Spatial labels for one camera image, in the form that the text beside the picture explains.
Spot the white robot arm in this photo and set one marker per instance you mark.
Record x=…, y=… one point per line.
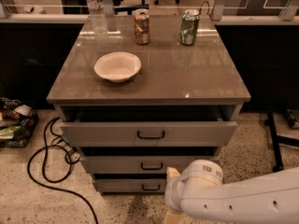
x=199, y=192

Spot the clear plastic water bottle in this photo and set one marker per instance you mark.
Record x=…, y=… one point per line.
x=97, y=15

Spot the orange soda can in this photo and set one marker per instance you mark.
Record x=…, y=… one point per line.
x=142, y=26

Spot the black stand base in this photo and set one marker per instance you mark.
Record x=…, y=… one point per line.
x=277, y=140

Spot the tray of snack bags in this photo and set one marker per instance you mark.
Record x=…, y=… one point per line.
x=18, y=121

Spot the grey bottom drawer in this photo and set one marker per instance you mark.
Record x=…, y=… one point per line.
x=129, y=183

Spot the white paper bowl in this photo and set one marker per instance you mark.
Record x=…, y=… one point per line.
x=117, y=67

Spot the grey drawer cabinet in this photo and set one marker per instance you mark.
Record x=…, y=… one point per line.
x=170, y=73

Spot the green soda can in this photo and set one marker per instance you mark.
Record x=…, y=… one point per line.
x=189, y=26

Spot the grey top drawer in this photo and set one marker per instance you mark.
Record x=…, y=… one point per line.
x=147, y=126

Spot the grey middle drawer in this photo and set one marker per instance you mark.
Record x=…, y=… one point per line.
x=133, y=160

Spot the grey drawer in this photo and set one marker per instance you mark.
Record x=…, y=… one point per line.
x=133, y=160
x=129, y=183
x=147, y=126

